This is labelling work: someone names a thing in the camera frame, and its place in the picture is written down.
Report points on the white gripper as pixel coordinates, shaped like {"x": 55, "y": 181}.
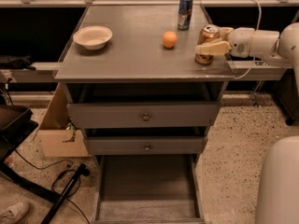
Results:
{"x": 241, "y": 42}

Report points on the orange soda can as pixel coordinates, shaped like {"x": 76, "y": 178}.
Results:
{"x": 208, "y": 33}

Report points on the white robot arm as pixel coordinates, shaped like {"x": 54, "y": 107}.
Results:
{"x": 248, "y": 172}

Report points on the blue energy drink can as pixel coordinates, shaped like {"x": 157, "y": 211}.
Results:
{"x": 184, "y": 14}

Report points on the grey drawer cabinet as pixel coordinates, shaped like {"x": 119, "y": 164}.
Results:
{"x": 135, "y": 67}

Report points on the top grey drawer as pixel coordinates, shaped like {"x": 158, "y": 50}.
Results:
{"x": 144, "y": 115}

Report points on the grey drawer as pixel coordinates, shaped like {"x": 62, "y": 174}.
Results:
{"x": 145, "y": 145}
{"x": 144, "y": 115}
{"x": 153, "y": 189}

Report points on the middle grey drawer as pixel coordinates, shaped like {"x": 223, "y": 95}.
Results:
{"x": 145, "y": 145}

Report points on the bottom grey drawer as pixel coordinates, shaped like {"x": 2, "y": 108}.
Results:
{"x": 153, "y": 189}

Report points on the orange fruit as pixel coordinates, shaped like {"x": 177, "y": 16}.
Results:
{"x": 169, "y": 39}

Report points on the white bowl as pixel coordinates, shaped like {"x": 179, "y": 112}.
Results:
{"x": 92, "y": 37}

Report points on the black stand leg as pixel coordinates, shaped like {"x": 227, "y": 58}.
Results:
{"x": 82, "y": 170}

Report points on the cardboard box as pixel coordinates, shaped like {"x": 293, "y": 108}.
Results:
{"x": 58, "y": 136}

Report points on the black chair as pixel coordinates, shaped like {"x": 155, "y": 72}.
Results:
{"x": 15, "y": 126}

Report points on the white shoe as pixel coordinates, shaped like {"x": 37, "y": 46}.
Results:
{"x": 14, "y": 213}

